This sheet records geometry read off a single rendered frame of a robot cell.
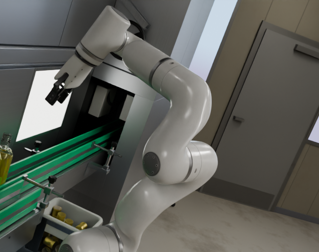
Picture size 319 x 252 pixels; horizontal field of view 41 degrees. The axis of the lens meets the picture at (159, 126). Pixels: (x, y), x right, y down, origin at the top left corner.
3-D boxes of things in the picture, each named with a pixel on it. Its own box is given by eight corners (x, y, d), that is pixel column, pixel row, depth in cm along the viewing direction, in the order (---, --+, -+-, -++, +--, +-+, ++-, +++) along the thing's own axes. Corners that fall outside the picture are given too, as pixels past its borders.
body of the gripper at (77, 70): (86, 47, 130) (65, 75, 133) (71, 46, 120) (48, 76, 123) (104, 63, 129) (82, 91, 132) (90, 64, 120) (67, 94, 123)
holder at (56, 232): (35, 225, 184) (45, 193, 180) (91, 252, 179) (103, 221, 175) (12, 241, 167) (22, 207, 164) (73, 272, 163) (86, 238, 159)
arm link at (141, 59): (198, 72, 116) (129, 29, 133) (164, 54, 103) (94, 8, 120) (180, 101, 117) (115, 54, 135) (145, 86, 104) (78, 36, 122)
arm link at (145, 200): (67, 244, 124) (109, 234, 136) (85, 282, 118) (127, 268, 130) (169, 128, 100) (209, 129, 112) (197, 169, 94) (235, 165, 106)
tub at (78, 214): (51, 213, 181) (57, 195, 179) (98, 236, 177) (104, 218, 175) (29, 229, 165) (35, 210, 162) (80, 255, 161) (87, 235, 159)
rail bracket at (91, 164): (84, 171, 226) (97, 133, 220) (112, 184, 223) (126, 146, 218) (80, 174, 221) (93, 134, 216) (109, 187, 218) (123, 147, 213)
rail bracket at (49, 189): (20, 193, 161) (29, 163, 158) (59, 212, 158) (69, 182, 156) (16, 195, 158) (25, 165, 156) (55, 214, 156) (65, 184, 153)
